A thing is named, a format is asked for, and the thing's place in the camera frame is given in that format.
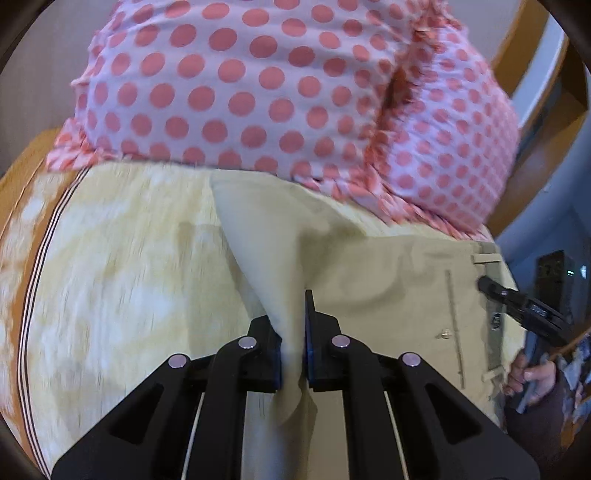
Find yellow floral bed sheet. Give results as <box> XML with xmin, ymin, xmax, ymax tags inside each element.
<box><xmin>0</xmin><ymin>131</ymin><xmax>482</xmax><ymax>480</ymax></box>

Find beige khaki pants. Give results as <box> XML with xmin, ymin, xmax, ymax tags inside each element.
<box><xmin>211</xmin><ymin>171</ymin><xmax>525</xmax><ymax>479</ymax></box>

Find pink polka dot pillow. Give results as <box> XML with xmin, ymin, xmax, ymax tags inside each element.
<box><xmin>46</xmin><ymin>1</ymin><xmax>422</xmax><ymax>197</ymax></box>
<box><xmin>367</xmin><ymin>1</ymin><xmax>520</xmax><ymax>239</ymax></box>

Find wooden door frame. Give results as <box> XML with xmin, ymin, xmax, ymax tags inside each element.
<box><xmin>488</xmin><ymin>1</ymin><xmax>590</xmax><ymax>237</ymax></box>

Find person's right hand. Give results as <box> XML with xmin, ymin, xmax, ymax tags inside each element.
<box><xmin>503</xmin><ymin>351</ymin><xmax>557</xmax><ymax>403</ymax></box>

